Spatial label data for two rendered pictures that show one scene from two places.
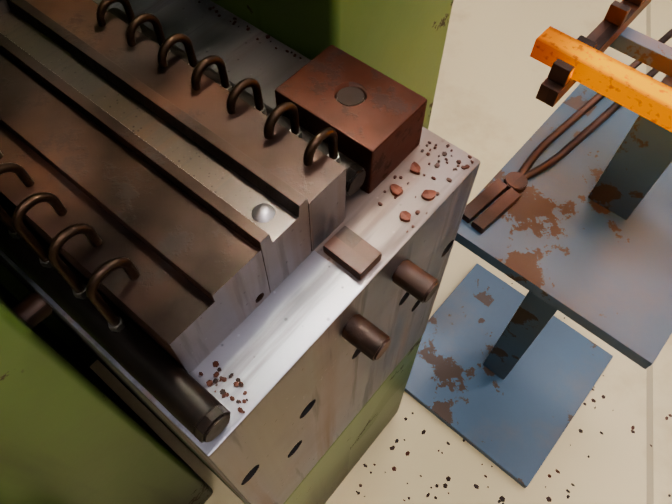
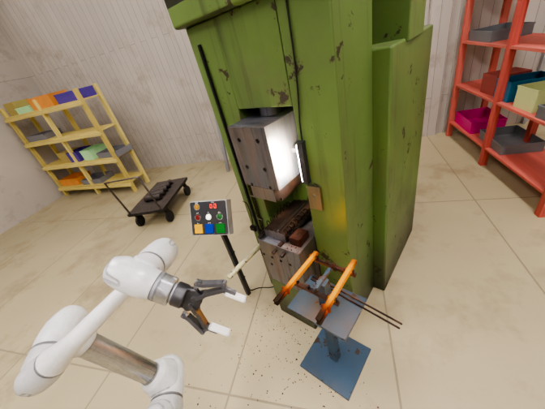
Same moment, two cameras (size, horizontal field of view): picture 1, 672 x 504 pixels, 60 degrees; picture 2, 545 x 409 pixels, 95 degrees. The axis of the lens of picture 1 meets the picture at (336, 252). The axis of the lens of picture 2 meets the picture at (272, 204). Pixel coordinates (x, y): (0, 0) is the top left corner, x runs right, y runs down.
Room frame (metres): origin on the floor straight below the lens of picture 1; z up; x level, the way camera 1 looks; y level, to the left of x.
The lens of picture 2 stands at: (0.42, -1.38, 2.13)
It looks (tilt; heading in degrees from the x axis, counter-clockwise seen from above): 32 degrees down; 96
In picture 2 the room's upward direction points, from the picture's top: 15 degrees counter-clockwise
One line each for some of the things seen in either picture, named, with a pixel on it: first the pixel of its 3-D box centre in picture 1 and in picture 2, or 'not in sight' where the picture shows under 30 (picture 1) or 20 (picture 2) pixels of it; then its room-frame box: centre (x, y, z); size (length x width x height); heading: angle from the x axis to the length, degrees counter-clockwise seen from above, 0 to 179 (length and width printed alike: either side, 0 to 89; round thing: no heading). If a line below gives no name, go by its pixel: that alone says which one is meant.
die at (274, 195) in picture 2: not in sight; (281, 178); (0.37, 0.22, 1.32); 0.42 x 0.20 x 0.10; 50
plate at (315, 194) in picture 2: not in sight; (315, 197); (0.56, -0.05, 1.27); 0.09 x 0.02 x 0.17; 140
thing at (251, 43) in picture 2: not in sight; (276, 53); (0.50, 0.30, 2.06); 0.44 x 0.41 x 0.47; 50
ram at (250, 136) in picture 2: not in sight; (279, 145); (0.40, 0.19, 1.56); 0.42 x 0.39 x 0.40; 50
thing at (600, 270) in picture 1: (613, 199); (326, 303); (0.49, -0.40, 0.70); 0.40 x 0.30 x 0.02; 139
